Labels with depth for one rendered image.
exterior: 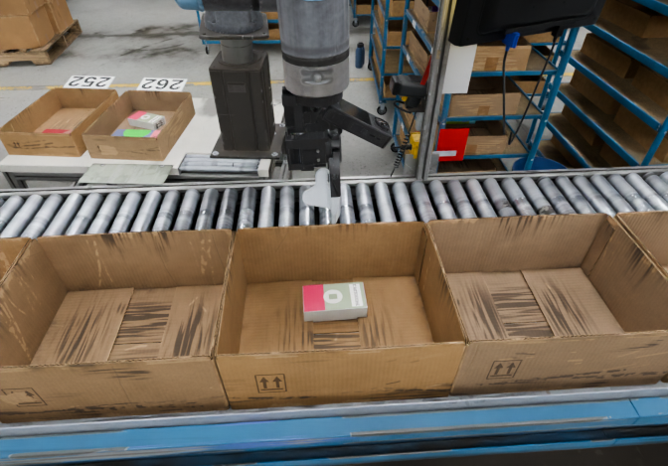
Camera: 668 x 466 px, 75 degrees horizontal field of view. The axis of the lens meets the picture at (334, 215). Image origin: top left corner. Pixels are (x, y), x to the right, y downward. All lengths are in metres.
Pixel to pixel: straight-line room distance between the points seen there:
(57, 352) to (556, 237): 1.05
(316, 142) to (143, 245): 0.48
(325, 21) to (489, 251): 0.65
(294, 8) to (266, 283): 0.62
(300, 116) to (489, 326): 0.58
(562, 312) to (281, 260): 0.60
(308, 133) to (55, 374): 0.53
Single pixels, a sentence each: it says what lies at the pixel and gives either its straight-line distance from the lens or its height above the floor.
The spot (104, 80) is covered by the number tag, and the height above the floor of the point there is 0.86.
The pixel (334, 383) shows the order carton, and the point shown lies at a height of 0.95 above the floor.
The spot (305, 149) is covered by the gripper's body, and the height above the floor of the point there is 1.30.
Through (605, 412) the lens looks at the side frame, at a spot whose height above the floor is 0.91.
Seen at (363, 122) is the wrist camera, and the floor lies 1.33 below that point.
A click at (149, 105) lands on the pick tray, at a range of 2.10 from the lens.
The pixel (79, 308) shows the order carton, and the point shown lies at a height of 0.89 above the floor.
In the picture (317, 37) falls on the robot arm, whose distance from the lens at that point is 0.57.
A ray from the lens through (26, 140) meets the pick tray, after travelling 1.97.
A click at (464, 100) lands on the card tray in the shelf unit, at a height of 0.81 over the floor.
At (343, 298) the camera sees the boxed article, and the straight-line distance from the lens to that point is 0.92.
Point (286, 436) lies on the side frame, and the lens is 0.79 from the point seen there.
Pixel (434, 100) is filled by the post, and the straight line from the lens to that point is 1.42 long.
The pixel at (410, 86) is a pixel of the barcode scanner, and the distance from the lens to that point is 1.41.
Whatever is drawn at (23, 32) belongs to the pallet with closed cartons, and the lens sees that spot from 5.37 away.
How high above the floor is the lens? 1.63
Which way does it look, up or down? 40 degrees down
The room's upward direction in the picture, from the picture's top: straight up
